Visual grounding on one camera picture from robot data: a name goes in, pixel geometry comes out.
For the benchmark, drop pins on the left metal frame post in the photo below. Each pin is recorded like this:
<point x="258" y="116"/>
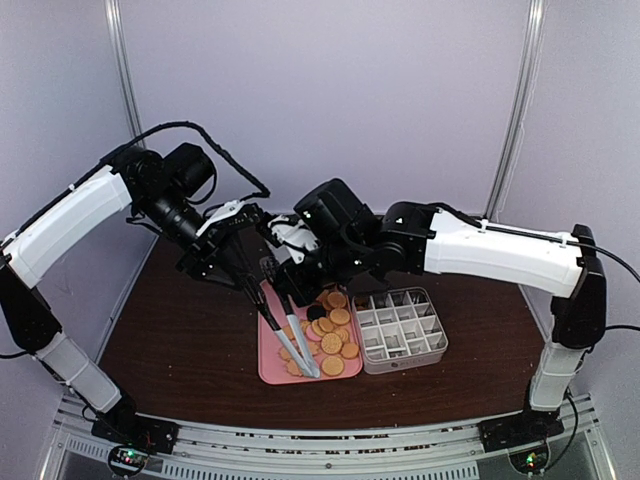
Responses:
<point x="116" y="33"/>

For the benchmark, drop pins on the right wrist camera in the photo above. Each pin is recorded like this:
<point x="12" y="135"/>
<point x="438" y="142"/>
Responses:
<point x="287" y="238"/>

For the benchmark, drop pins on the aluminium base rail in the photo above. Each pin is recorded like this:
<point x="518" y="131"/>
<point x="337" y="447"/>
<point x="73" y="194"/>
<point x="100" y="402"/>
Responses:
<point x="451" y="450"/>

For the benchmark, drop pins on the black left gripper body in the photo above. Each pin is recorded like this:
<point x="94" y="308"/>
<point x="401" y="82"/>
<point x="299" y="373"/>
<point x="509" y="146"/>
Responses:
<point x="196" y="253"/>

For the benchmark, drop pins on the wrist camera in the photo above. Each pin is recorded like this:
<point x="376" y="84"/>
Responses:
<point x="232" y="214"/>
<point x="287" y="238"/>

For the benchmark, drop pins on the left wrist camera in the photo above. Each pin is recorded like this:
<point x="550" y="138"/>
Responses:
<point x="232" y="214"/>

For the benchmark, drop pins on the metal frame post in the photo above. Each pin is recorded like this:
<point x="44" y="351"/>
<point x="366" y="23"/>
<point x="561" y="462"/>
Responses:
<point x="116" y="33"/>
<point x="527" y="73"/>

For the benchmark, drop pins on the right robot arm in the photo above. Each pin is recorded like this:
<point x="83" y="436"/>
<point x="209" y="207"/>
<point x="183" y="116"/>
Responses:
<point x="334" y="237"/>

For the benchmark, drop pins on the right metal frame post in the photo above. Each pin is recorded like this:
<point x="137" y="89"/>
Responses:
<point x="527" y="73"/>

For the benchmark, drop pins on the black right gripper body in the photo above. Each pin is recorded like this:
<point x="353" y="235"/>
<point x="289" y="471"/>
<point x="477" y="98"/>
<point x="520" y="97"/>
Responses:
<point x="307" y="289"/>

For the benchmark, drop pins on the round dotted biscuit bottom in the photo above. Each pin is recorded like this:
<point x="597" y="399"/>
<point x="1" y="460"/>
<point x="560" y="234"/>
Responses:
<point x="332" y="366"/>

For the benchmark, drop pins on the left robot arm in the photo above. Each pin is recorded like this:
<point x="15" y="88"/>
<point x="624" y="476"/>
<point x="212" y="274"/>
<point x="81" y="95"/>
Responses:
<point x="155" y="187"/>

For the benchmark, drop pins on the pink plastic tray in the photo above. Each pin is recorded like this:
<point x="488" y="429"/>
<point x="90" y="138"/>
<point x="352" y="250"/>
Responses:
<point x="332" y="335"/>

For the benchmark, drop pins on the black sandwich cookie centre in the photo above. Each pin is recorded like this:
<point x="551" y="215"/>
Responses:
<point x="315" y="312"/>

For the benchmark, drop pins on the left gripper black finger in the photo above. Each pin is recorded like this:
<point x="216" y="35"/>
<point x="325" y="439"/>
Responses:
<point x="242" y="255"/>
<point x="256" y="295"/>

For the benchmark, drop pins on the silver divided cookie tin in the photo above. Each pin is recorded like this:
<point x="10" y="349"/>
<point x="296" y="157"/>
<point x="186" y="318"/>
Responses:
<point x="398" y="330"/>

